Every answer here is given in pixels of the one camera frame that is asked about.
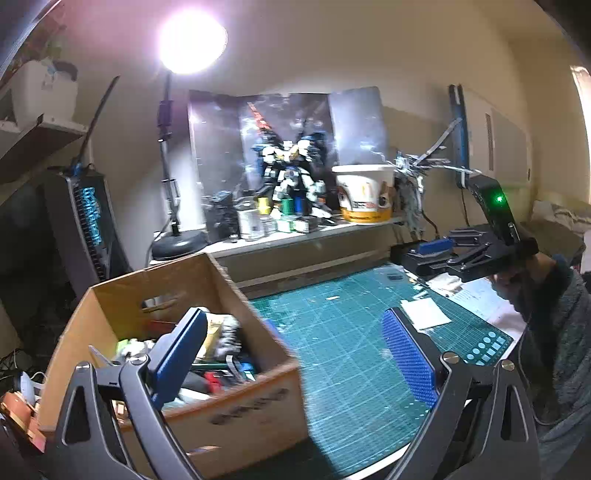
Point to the person's right hand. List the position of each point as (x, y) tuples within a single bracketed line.
[(519, 282)]

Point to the white printer on shelf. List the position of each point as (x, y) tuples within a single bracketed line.
[(38, 88)]

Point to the blue black wall panel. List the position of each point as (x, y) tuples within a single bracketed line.
[(460, 138)]

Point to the blue white robot model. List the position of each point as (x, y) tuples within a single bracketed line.
[(290, 168)]

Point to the grey desk shelf riser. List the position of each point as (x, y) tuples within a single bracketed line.
[(283, 262)]

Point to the white paper sheet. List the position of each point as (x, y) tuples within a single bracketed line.
[(424, 314)]

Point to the black PC tower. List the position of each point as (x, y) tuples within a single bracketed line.
[(67, 216)]

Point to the grey fleece sleeve forearm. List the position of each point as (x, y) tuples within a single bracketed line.
[(554, 358)]

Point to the black desk lamp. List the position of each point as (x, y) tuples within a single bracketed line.
[(189, 42)]

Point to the green cutting mat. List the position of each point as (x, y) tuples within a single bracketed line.
[(361, 415)]

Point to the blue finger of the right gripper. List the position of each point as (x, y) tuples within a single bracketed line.
[(435, 247)]

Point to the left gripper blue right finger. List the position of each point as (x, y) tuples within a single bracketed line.
[(416, 356)]

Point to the dark poster backdrop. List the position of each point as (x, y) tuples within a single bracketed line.
[(227, 135)]

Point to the green cap bottle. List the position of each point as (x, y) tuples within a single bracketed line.
[(287, 207)]

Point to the McDonald's paper bucket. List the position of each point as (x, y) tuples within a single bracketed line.
[(366, 192)]

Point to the grey winged robot model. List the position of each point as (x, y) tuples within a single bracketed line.
[(409, 174)]

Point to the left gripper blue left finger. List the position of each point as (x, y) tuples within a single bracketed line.
[(173, 354)]

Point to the yellow cap bottle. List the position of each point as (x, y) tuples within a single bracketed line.
[(264, 206)]

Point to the cardboard box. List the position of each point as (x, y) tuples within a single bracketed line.
[(126, 351)]

